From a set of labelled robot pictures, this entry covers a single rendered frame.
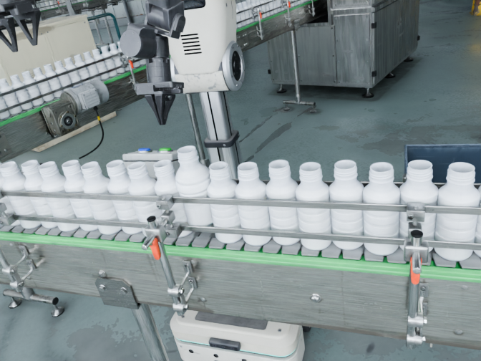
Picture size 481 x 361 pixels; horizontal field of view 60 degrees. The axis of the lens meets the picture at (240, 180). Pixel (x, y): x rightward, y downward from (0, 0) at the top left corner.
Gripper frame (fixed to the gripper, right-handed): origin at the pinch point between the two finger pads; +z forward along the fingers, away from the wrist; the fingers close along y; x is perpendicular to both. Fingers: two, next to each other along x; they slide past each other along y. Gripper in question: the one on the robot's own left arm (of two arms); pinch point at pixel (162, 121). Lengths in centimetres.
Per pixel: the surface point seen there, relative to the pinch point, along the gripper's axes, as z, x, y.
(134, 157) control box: 8.2, -4.4, -5.9
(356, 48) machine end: -54, 347, 16
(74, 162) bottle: 8.0, -16.2, -13.3
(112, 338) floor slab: 104, 59, -72
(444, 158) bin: 14, 41, 67
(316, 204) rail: 14.1, -19.6, 40.9
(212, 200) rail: 14.3, -19.7, 21.5
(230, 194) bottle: 13.3, -18.4, 24.7
